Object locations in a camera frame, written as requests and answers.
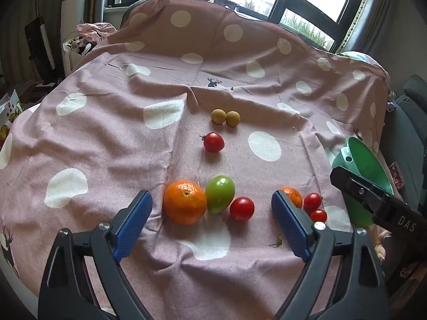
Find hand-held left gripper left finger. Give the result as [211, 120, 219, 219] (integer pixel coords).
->
[38, 189, 154, 320]

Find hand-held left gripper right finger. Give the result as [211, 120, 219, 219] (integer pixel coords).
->
[271, 189, 391, 320]

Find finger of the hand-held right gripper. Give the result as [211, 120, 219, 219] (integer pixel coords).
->
[330, 166, 427, 241]

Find small orange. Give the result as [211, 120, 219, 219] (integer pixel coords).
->
[278, 187, 303, 209]

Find green plastic bowl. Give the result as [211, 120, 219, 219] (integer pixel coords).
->
[331, 137, 396, 227]

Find medium red tomato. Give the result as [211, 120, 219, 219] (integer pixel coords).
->
[230, 197, 255, 222]

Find large orange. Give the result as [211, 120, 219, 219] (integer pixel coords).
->
[163, 180, 207, 225]

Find green unripe tomato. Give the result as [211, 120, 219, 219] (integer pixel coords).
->
[205, 175, 236, 214]

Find red tomato with stem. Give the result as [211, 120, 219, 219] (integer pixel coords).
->
[199, 132, 225, 153]

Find grey chair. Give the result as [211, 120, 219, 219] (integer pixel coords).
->
[380, 73, 427, 207]

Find pink polka-dot blanket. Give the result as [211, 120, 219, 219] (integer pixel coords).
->
[0, 0, 391, 320]

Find light blue pillow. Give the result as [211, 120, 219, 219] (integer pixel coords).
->
[337, 51, 384, 70]

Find printed plastic bag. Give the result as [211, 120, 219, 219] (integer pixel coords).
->
[0, 89, 24, 130]

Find grey curtain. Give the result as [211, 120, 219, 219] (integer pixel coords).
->
[340, 0, 401, 54]

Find black white printed cloth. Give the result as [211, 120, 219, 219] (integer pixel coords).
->
[63, 37, 97, 55]

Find crumpled pink clothes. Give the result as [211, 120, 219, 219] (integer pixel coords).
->
[76, 22, 117, 45]

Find black device with white stick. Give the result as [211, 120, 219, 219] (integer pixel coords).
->
[24, 16, 56, 77]

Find white panel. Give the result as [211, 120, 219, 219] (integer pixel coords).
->
[62, 0, 86, 74]

